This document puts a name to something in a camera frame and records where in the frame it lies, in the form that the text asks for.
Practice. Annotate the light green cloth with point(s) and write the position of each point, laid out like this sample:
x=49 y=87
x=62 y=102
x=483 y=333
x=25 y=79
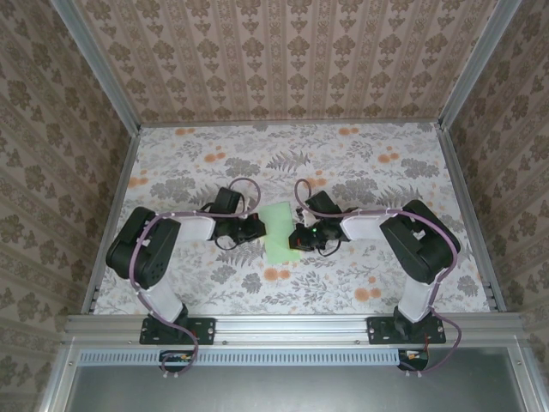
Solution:
x=276 y=232

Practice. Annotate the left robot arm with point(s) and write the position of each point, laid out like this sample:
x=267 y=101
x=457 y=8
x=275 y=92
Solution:
x=195 y=228

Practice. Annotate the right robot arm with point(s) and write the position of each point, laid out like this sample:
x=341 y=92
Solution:
x=364 y=227

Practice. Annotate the floral table cover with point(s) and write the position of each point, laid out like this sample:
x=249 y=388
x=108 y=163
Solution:
x=334 y=292

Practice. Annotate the grey metal panel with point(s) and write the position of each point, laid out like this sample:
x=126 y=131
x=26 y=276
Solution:
x=291 y=392

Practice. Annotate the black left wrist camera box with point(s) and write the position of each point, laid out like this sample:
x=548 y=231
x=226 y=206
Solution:
x=227 y=201

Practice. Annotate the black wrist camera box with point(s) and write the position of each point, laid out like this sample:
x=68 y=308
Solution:
x=322 y=204
x=227 y=201

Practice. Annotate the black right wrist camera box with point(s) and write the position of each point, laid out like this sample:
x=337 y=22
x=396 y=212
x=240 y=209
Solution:
x=322 y=204

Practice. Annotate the aluminium mounting rail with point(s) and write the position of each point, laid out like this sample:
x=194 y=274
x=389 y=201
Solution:
x=291 y=328

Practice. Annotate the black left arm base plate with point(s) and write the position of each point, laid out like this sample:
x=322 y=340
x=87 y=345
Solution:
x=206 y=330

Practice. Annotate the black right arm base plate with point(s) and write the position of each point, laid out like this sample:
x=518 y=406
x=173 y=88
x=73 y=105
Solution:
x=379 y=330

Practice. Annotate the aluminium side rail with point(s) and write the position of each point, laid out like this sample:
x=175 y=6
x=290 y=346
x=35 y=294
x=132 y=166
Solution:
x=123 y=171
x=457 y=171

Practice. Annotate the aluminium corner post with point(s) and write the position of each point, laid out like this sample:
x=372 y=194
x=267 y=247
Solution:
x=476 y=64
x=106 y=73

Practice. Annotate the aluminium lower frame bar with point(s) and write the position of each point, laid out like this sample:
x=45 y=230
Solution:
x=524 y=377
x=60 y=377

